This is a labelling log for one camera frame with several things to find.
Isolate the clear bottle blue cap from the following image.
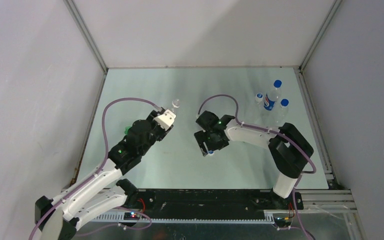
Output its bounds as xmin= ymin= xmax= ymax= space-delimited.
xmin=265 ymin=98 xmax=290 ymax=127

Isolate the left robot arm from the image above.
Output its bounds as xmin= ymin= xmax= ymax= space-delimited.
xmin=29 ymin=108 xmax=176 ymax=240

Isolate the clear plastic bottle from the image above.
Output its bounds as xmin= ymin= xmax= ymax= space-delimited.
xmin=170 ymin=98 xmax=180 ymax=115

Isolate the left circuit board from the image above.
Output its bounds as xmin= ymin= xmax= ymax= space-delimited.
xmin=123 ymin=212 xmax=142 ymax=221

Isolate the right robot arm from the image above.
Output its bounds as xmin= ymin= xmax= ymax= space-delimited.
xmin=194 ymin=110 xmax=314 ymax=209

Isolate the pepsi bottle blue cap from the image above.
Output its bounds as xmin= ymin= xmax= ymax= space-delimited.
xmin=263 ymin=79 xmax=282 ymax=112

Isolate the clear bottle white-blue cap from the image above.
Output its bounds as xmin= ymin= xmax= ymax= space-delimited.
xmin=245 ymin=92 xmax=264 ymax=124

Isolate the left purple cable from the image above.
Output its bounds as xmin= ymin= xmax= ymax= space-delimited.
xmin=27 ymin=97 xmax=165 ymax=240

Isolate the green plastic bottle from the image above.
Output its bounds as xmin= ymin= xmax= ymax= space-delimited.
xmin=124 ymin=126 xmax=131 ymax=134

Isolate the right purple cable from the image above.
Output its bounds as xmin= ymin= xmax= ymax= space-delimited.
xmin=196 ymin=94 xmax=317 ymax=240

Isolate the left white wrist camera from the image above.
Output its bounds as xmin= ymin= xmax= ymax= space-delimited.
xmin=153 ymin=109 xmax=176 ymax=131

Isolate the purple cable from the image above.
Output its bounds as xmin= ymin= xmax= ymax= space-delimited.
xmin=27 ymin=97 xmax=165 ymax=240
xmin=196 ymin=94 xmax=317 ymax=240

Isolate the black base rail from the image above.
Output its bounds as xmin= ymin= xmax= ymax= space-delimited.
xmin=122 ymin=188 xmax=304 ymax=221

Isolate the circuit board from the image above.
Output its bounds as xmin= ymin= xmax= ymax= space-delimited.
xmin=123 ymin=212 xmax=142 ymax=221
xmin=274 ymin=217 xmax=292 ymax=229

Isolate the right circuit board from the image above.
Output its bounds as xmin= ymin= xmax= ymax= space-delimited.
xmin=274 ymin=217 xmax=292 ymax=229

